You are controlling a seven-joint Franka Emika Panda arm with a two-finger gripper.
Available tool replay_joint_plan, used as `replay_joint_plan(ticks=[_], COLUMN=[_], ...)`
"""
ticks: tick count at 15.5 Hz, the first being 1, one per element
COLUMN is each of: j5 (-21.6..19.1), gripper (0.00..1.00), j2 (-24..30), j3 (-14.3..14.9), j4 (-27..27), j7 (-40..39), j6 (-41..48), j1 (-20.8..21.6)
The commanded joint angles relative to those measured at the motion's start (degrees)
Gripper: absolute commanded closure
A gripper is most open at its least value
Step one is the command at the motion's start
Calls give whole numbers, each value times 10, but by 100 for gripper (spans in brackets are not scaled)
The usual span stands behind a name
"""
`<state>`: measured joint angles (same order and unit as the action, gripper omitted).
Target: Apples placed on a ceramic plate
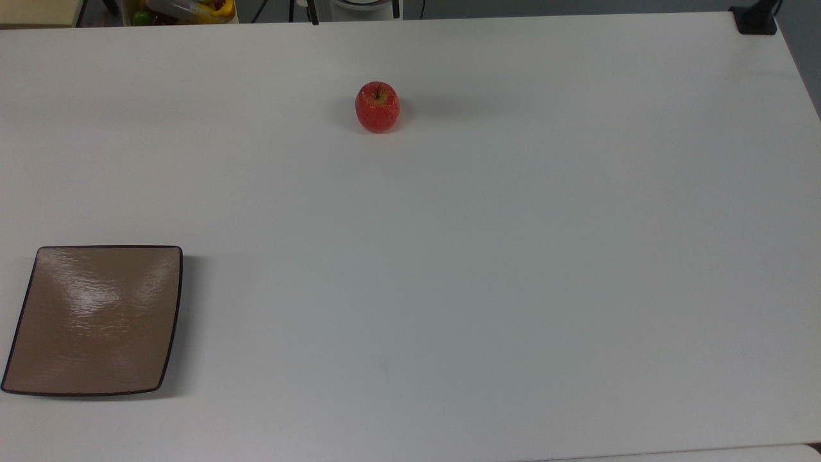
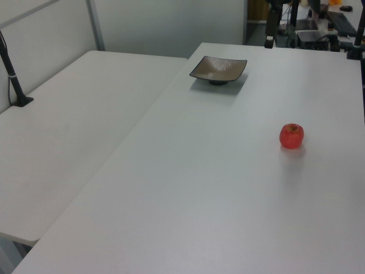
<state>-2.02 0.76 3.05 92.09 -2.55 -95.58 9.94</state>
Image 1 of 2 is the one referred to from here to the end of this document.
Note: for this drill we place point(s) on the beige board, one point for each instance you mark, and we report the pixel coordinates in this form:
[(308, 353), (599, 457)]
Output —
[(38, 11)]

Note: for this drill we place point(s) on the red apple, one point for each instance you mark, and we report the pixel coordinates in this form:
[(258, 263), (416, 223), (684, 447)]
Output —
[(377, 110)]

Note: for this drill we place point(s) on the green toy fruit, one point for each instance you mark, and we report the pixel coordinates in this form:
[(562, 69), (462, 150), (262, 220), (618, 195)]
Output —
[(142, 18)]

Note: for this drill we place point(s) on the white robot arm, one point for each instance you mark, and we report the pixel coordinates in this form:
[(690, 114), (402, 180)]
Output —
[(365, 9)]

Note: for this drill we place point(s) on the square brown ceramic plate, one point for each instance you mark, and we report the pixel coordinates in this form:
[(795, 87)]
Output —
[(96, 321)]

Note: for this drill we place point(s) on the clear plastic fruit box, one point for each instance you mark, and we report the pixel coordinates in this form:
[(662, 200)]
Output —
[(183, 11)]

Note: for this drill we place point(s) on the yellow toy banana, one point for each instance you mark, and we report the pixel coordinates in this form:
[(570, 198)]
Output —
[(220, 13)]

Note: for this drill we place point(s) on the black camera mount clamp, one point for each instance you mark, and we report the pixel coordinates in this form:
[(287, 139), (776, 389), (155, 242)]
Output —
[(755, 20)]

